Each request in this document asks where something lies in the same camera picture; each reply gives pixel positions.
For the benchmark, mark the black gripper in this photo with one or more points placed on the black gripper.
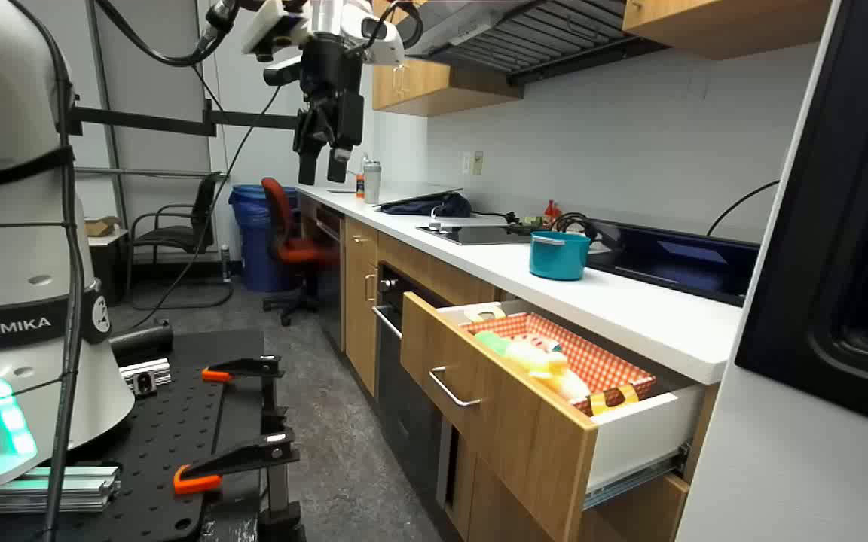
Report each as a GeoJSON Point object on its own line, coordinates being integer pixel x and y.
{"type": "Point", "coordinates": [332, 92]}

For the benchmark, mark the white Franka Emika robot arm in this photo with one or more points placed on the white Franka Emika robot arm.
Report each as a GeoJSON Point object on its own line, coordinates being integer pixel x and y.
{"type": "Point", "coordinates": [12, 252]}

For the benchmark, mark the orange drawer liner mat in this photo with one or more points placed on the orange drawer liner mat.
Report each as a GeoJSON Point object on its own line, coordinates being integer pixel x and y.
{"type": "Point", "coordinates": [601, 358]}

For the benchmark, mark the white bottle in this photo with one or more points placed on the white bottle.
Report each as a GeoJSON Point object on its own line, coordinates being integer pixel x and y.
{"type": "Point", "coordinates": [371, 181]}

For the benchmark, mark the red office chair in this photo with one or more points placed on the red office chair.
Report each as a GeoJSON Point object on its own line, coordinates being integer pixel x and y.
{"type": "Point", "coordinates": [286, 245]}

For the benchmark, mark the blue trash bin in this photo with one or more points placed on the blue trash bin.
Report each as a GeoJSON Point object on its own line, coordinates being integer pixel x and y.
{"type": "Point", "coordinates": [250, 235]}

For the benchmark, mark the small wooden upper cabinet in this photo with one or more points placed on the small wooden upper cabinet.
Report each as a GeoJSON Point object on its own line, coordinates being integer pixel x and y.
{"type": "Point", "coordinates": [423, 88]}

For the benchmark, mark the narrow wooden cabinet door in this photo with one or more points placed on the narrow wooden cabinet door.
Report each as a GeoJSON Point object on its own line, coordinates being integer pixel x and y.
{"type": "Point", "coordinates": [361, 302]}

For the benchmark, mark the black armchair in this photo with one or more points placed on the black armchair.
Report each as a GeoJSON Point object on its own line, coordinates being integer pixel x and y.
{"type": "Point", "coordinates": [181, 231]}

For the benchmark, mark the flat black tray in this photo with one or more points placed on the flat black tray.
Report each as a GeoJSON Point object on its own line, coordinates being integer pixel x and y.
{"type": "Point", "coordinates": [473, 234]}

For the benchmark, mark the small red toy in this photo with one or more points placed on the small red toy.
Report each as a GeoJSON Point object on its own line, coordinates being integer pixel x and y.
{"type": "Point", "coordinates": [552, 212]}

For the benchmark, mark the steel range hood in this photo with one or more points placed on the steel range hood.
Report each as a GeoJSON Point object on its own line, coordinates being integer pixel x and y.
{"type": "Point", "coordinates": [533, 36]}

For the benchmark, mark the green toy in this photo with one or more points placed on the green toy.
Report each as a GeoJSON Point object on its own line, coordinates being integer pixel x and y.
{"type": "Point", "coordinates": [493, 345]}

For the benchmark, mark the teal pot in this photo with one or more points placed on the teal pot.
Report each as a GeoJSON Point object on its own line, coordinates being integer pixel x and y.
{"type": "Point", "coordinates": [560, 256]}

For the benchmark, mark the black built-in oven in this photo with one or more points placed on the black built-in oven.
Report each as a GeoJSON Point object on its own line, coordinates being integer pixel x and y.
{"type": "Point", "coordinates": [405, 402]}

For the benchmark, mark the small white black device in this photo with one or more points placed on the small white black device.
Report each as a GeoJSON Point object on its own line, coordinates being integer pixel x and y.
{"type": "Point", "coordinates": [145, 377]}

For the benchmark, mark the yellow plush toy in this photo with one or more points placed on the yellow plush toy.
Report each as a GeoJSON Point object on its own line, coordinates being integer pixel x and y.
{"type": "Point", "coordinates": [541, 360]}

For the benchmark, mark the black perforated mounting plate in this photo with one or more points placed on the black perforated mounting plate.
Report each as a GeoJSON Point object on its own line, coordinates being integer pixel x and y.
{"type": "Point", "coordinates": [152, 431]}

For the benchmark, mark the black glossy cooktop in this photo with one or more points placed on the black glossy cooktop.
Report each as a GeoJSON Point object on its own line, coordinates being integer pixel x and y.
{"type": "Point", "coordinates": [675, 264]}

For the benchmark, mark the yellow brown toy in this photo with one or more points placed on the yellow brown toy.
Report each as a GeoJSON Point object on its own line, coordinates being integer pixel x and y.
{"type": "Point", "coordinates": [615, 400]}

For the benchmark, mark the wide wooden cabinet door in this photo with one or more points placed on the wide wooden cabinet door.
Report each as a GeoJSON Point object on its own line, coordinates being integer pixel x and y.
{"type": "Point", "coordinates": [495, 501]}

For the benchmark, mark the large wooden upper cabinet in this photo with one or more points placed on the large wooden upper cabinet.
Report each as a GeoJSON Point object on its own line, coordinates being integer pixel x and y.
{"type": "Point", "coordinates": [725, 24]}

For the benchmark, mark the white wall outlet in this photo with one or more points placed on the white wall outlet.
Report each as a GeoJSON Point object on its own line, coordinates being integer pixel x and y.
{"type": "Point", "coordinates": [472, 160]}

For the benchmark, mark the black metal frame bar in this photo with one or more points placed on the black metal frame bar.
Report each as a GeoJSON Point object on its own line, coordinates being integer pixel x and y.
{"type": "Point", "coordinates": [152, 121]}

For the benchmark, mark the aluminium extrusion rail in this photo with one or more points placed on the aluminium extrusion rail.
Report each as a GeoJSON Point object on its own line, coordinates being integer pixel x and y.
{"type": "Point", "coordinates": [53, 487]}

